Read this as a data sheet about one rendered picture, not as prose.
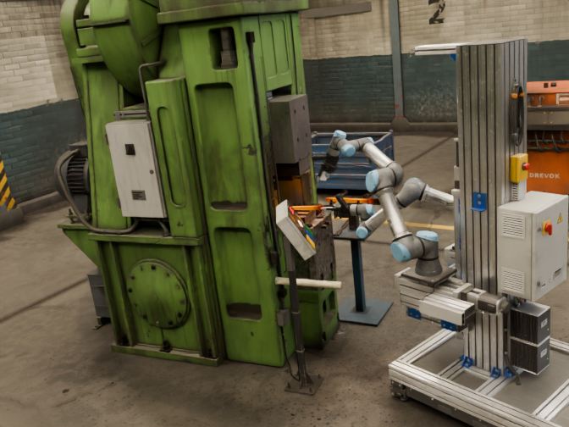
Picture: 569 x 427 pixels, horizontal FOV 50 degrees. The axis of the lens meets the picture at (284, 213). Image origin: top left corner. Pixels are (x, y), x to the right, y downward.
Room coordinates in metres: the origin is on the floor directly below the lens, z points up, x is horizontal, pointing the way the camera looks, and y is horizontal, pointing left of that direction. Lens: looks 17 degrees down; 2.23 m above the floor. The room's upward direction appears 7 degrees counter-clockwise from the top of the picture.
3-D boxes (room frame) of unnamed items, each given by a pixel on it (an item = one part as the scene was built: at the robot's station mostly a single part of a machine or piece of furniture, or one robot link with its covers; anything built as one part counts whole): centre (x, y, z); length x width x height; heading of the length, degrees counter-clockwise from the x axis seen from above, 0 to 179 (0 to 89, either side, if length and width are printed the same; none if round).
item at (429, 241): (3.19, -0.76, 0.98); 0.13 x 0.12 x 0.14; 112
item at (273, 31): (4.21, 0.13, 2.06); 0.44 x 0.41 x 0.47; 64
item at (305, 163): (4.11, 0.01, 1.32); 0.42 x 0.20 x 0.10; 64
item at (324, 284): (3.67, -0.10, 0.62); 0.44 x 0.05 x 0.05; 64
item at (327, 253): (4.16, 0.00, 0.69); 0.56 x 0.38 x 0.45; 64
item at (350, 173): (8.08, -0.87, 0.36); 1.20 x 0.80 x 0.72; 60
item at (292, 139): (4.15, 0.00, 1.56); 0.42 x 0.39 x 0.40; 64
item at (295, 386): (3.48, 0.00, 0.05); 0.22 x 0.22 x 0.09; 64
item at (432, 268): (3.19, -0.77, 0.87); 0.15 x 0.15 x 0.10
